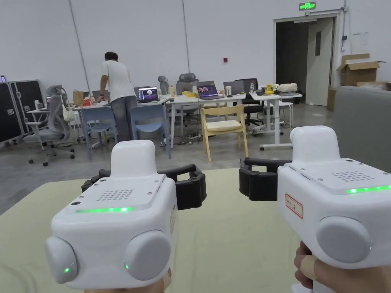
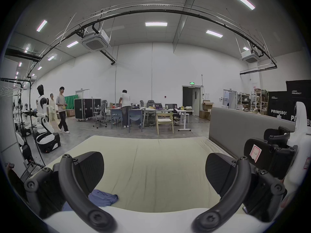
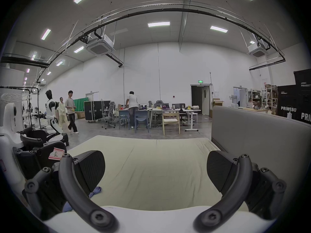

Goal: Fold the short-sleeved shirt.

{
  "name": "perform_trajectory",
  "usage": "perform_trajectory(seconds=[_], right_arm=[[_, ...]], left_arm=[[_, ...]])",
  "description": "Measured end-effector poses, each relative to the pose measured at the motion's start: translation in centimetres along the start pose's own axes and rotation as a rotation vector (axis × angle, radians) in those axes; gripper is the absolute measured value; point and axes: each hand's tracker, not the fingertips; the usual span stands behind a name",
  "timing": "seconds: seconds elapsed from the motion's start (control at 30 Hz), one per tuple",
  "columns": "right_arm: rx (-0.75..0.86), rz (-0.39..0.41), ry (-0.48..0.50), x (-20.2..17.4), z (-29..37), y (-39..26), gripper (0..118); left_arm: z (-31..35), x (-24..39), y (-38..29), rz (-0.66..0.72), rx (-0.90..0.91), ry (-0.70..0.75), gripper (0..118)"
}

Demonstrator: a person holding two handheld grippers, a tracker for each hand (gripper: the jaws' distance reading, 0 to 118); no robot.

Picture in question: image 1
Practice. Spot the black flight case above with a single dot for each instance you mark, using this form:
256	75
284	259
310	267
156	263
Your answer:
15	106

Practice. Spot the person's right hand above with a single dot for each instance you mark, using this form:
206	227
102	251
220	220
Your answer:
308	268

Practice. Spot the bed with pale green sheet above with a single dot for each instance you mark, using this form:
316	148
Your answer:
232	238

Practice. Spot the grey padded headboard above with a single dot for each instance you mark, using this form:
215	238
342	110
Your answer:
363	122

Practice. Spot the open cardboard carton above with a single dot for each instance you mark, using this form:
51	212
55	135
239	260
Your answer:
359	71

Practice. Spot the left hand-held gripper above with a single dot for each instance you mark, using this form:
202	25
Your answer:
122	226

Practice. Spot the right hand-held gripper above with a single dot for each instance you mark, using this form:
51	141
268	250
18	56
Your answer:
333	207

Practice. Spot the green exit sign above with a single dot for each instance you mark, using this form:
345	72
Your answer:
307	5

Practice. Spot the person's left hand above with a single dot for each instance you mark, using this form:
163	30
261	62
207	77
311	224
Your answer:
143	283

